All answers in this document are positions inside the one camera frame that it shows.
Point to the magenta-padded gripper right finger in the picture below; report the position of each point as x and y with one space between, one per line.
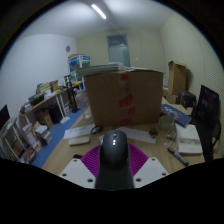
150 171

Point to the black office chair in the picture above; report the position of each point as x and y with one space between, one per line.
206 110

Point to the small dark binder clip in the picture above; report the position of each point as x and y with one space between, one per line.
153 133

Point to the white closed book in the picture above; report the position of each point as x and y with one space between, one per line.
188 138

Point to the small white flat device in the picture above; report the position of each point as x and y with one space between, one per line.
79 141

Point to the white paper sheet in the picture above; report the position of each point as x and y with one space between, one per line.
140 135
78 131

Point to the white shelf unit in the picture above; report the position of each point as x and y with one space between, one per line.
16 143

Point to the grey window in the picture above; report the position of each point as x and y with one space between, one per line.
118 50

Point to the large brown cardboard box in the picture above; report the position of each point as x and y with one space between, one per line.
106 100

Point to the clear plastic container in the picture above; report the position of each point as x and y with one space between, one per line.
166 123

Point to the black computer mouse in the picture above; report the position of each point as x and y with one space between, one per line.
114 160

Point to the blue and white carton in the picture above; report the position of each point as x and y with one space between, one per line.
80 63

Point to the round wall clock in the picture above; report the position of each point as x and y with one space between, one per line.
68 48

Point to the blue book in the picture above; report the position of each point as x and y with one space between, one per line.
180 116

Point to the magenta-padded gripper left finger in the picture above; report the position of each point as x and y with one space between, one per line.
78 171

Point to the cluttered wooden side desk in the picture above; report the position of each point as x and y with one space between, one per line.
43 100

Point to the tall open cardboard box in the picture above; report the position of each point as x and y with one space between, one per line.
177 78

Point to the ceiling light strip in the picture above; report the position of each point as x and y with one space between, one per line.
98 11

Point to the dark bag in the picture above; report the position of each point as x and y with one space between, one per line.
186 99

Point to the black monitor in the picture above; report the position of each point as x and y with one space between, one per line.
3 116

